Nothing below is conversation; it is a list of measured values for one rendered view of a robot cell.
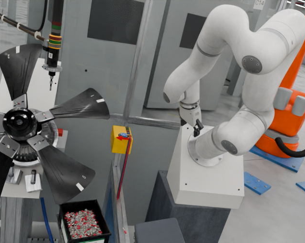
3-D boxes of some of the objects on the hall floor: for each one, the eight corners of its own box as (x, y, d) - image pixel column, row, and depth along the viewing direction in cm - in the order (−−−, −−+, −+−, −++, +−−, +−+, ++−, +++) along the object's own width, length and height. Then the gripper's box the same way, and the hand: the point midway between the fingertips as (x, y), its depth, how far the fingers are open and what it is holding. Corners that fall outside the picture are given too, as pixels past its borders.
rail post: (91, 266, 203) (109, 171, 174) (97, 266, 204) (116, 171, 175) (91, 271, 199) (110, 175, 171) (97, 271, 200) (116, 175, 172)
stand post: (10, 264, 191) (19, 100, 149) (25, 264, 193) (38, 102, 151) (8, 270, 187) (17, 102, 145) (23, 271, 189) (36, 105, 147)
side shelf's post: (24, 240, 211) (32, 137, 181) (31, 240, 212) (39, 138, 182) (23, 244, 207) (31, 140, 177) (29, 244, 208) (38, 141, 178)
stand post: (0, 298, 170) (5, 164, 137) (16, 298, 172) (26, 166, 139) (-3, 305, 166) (2, 169, 133) (15, 305, 168) (23, 171, 135)
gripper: (169, 95, 127) (172, 123, 139) (195, 115, 116) (196, 144, 128) (183, 87, 129) (184, 116, 141) (210, 107, 118) (209, 136, 130)
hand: (190, 128), depth 134 cm, fingers open, 8 cm apart
